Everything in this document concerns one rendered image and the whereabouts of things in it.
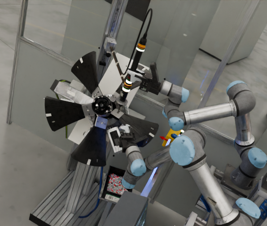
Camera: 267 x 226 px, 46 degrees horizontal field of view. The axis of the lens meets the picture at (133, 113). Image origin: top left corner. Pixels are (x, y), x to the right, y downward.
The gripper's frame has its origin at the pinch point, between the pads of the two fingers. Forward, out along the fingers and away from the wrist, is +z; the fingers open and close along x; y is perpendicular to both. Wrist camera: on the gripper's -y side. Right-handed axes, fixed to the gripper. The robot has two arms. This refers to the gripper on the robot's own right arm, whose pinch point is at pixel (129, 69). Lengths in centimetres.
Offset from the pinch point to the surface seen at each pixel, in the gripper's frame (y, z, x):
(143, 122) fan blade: 29.4, -18.4, 2.1
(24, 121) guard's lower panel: 135, 91, 88
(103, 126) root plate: 38.8, 2.9, -4.4
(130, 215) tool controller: 23, -25, -75
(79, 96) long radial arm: 36.4, 25.9, 12.9
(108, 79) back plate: 27.5, 14.5, 33.7
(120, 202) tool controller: 25, -20, -70
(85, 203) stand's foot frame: 140, -1, 25
